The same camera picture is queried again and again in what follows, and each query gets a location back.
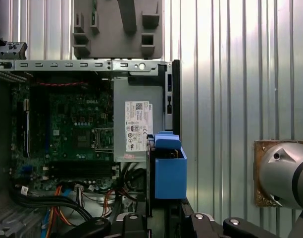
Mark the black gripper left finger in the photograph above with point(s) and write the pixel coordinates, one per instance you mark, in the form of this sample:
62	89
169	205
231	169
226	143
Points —
134	226

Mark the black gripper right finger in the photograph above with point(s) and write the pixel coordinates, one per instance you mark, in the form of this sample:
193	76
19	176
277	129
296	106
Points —
198	226

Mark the hard disk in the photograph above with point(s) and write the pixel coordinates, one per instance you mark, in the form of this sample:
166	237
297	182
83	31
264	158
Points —
170	173

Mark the metal disk bay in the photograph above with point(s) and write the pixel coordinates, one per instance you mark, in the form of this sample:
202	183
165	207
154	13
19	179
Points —
13	220

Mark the black RAM slot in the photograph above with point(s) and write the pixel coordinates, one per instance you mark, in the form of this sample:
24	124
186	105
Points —
79	174
79	165

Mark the metal socket cover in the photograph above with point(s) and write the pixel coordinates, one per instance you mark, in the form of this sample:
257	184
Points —
103	150

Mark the CPU socket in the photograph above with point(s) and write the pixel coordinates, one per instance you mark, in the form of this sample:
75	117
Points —
84	138

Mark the blue SATA port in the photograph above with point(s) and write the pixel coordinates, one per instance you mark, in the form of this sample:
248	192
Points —
27	169

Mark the green motherboard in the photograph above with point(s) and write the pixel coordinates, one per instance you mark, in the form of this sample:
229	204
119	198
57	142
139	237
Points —
67	116

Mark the grey power supply unit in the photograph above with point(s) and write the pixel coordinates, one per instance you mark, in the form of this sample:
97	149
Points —
139	91

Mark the black graphics card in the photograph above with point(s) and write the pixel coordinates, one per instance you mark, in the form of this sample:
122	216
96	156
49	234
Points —
40	124

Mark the black PC case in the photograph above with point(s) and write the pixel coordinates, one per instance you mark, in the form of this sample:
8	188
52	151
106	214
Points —
176	86

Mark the black expansion slot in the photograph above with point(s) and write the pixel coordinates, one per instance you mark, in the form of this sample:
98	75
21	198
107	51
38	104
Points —
20	129

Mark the white expansion slot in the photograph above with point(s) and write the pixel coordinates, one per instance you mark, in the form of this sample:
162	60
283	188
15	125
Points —
27	104

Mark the grey parts rack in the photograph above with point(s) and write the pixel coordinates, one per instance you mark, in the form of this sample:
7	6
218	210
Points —
109	47

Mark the hinged metal slot bracket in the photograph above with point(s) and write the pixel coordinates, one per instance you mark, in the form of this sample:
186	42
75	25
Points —
10	50

